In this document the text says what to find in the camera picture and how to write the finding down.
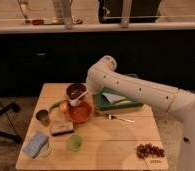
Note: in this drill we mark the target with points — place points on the black white dish brush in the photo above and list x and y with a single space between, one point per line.
76 101

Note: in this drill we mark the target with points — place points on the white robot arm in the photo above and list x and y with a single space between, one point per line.
171 100

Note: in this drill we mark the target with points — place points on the purple bowl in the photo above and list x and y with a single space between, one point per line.
75 90

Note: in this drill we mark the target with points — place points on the orange bowl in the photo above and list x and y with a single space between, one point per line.
80 113

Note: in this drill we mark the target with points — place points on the green plastic tray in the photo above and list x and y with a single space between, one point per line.
103 104

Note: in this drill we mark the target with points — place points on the grey cloth in tray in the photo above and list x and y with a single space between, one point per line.
113 98

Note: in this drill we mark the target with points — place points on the metal fork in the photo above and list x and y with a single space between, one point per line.
111 117

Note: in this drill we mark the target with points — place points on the peach fruit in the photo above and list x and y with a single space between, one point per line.
63 106

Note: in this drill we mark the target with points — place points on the green vegetable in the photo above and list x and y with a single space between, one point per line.
56 104

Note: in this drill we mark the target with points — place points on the wooden folding table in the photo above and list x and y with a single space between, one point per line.
106 145

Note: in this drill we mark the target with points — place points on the black eraser block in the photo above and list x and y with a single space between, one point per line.
62 128

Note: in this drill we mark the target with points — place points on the small green cup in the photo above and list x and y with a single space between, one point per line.
74 142

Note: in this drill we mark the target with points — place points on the metal measuring cup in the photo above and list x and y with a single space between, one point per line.
43 117

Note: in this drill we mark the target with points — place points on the black appliance on counter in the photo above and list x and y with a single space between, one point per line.
137 11

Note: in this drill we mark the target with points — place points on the bunch of red grapes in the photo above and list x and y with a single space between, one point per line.
145 150

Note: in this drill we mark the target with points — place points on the blue sponge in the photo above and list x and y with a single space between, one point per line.
35 144

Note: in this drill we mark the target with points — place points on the clear glass cup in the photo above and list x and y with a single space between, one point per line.
45 150

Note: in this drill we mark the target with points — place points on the small orange dish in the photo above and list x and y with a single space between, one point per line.
37 22

